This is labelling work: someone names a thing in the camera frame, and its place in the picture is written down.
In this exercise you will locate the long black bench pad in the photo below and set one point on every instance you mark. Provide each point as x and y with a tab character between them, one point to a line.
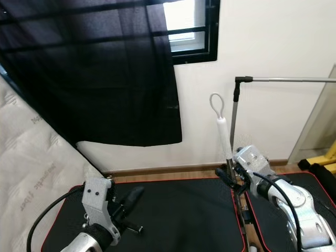
184	215

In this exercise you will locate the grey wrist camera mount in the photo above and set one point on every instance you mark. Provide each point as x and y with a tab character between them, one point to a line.
254	160
97	202

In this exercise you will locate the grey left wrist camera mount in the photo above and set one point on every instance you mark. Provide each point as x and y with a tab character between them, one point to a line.
97	202

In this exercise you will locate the yellow steel dip frame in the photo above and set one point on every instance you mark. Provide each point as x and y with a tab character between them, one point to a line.
320	157

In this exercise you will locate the black curtain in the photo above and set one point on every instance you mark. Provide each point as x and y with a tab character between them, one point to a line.
84	79

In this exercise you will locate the broom with white grip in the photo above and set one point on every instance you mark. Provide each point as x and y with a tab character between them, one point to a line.
223	136

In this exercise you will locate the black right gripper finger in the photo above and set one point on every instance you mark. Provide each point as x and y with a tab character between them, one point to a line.
228	177

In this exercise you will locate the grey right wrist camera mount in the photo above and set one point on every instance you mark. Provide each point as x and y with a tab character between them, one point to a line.
254	160

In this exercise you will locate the white quilted mattress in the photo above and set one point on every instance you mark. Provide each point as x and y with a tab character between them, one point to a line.
42	157

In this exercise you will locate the black framed window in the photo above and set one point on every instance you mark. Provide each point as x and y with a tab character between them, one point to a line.
181	21

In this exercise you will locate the silver clothes rack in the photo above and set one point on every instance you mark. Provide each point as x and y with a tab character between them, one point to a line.
283	80

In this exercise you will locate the grey door panel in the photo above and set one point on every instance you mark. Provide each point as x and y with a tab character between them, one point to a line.
315	121

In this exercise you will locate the short black bench pad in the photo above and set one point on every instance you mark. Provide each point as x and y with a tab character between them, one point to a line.
265	226

